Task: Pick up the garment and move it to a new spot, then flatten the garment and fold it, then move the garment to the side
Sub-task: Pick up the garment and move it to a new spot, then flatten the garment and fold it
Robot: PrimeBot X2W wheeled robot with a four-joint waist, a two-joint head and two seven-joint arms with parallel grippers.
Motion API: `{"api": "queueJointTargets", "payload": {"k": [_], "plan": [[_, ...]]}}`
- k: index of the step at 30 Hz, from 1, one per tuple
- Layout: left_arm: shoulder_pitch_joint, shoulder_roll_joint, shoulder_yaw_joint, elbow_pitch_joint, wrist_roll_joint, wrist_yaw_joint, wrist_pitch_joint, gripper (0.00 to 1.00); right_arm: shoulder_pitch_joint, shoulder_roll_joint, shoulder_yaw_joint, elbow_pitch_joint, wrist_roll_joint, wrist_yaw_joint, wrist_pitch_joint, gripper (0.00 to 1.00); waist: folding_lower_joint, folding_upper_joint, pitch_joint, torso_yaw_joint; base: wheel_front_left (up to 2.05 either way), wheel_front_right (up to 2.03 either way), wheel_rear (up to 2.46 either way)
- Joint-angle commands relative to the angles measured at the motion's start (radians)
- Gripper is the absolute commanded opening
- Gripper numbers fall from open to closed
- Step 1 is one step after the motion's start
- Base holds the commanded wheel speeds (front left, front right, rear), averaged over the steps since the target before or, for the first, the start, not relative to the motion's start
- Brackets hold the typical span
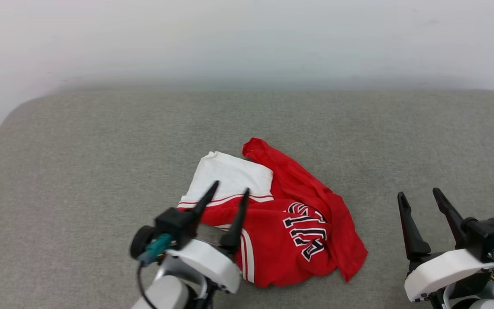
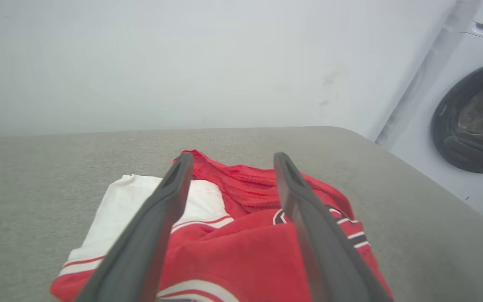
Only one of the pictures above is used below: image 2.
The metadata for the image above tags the dark round washing machine door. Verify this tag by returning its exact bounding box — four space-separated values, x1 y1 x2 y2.
431 59 483 187

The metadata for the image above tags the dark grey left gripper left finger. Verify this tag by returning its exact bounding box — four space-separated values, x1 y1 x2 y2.
75 153 194 302

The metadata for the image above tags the white washing machine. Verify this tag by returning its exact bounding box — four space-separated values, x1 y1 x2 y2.
374 0 483 218

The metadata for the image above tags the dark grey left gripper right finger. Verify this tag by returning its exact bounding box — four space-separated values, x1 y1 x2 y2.
273 152 394 302

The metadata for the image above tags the red and white striped garment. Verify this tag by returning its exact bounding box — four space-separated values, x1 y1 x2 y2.
50 149 395 302

